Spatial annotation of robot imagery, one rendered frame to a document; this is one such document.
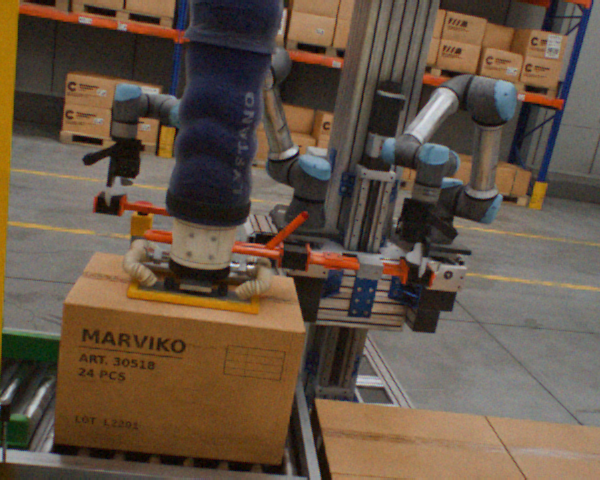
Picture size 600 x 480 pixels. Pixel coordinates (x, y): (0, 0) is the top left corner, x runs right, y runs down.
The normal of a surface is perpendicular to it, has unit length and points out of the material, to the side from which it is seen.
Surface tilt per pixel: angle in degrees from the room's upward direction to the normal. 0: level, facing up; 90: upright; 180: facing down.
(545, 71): 90
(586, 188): 90
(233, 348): 90
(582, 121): 90
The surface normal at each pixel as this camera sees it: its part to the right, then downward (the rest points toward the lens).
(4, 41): 0.83, 0.29
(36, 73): 0.17, 0.30
